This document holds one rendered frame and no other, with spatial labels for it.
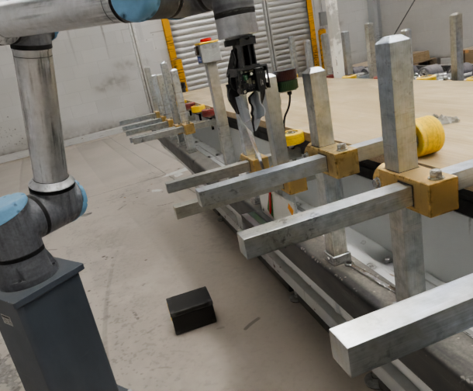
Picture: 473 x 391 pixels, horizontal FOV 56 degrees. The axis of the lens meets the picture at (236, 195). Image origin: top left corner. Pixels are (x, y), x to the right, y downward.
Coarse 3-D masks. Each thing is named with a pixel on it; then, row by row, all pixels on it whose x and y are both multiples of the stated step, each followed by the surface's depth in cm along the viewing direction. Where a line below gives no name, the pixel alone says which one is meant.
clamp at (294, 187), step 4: (296, 180) 111; (300, 180) 111; (304, 180) 112; (284, 184) 113; (288, 184) 111; (292, 184) 111; (296, 184) 111; (300, 184) 112; (304, 184) 112; (284, 188) 114; (288, 188) 111; (292, 188) 111; (296, 188) 111; (300, 188) 112; (304, 188) 112; (288, 192) 112; (292, 192) 111; (296, 192) 112
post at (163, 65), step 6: (162, 66) 245; (162, 72) 248; (168, 72) 247; (168, 78) 248; (168, 84) 249; (168, 90) 250; (168, 96) 250; (174, 96) 252; (174, 102) 252; (174, 108) 253; (174, 114) 254; (174, 120) 255; (180, 120) 256; (180, 138) 258
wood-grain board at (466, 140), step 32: (192, 96) 316; (224, 96) 278; (352, 96) 186; (416, 96) 159; (448, 96) 149; (288, 128) 150; (352, 128) 132; (448, 128) 112; (384, 160) 103; (448, 160) 90
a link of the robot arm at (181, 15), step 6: (186, 0) 96; (192, 0) 97; (198, 0) 96; (186, 6) 97; (192, 6) 98; (198, 6) 98; (204, 6) 98; (180, 12) 97; (186, 12) 99; (192, 12) 100; (198, 12) 101; (174, 18) 104; (180, 18) 104
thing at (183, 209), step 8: (312, 176) 116; (256, 192) 112; (264, 192) 113; (192, 200) 109; (232, 200) 111; (240, 200) 111; (176, 208) 107; (184, 208) 107; (192, 208) 108; (200, 208) 109; (208, 208) 109; (176, 216) 108; (184, 216) 108
